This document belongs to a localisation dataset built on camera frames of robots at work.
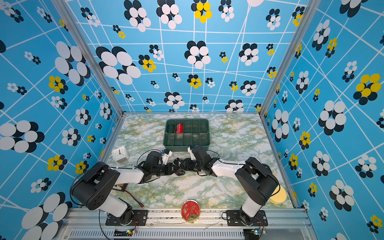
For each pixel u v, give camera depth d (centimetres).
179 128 104
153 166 74
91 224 73
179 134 102
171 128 104
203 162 69
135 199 79
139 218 73
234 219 72
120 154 94
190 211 72
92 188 45
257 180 47
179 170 86
